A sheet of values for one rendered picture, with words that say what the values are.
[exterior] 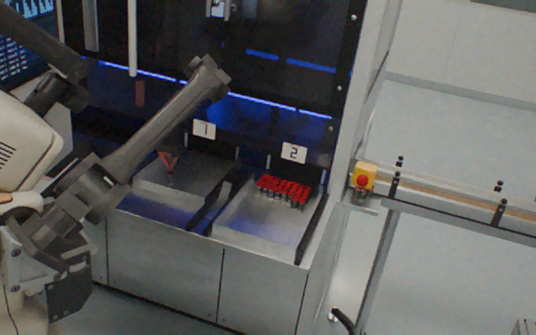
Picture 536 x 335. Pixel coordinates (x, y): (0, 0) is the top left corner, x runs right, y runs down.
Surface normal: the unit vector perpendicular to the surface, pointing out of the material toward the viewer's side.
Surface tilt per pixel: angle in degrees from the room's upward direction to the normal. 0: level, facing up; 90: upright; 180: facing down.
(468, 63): 90
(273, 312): 90
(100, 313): 0
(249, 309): 90
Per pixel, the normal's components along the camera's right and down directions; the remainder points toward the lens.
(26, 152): 0.68, 0.43
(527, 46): -0.30, 0.42
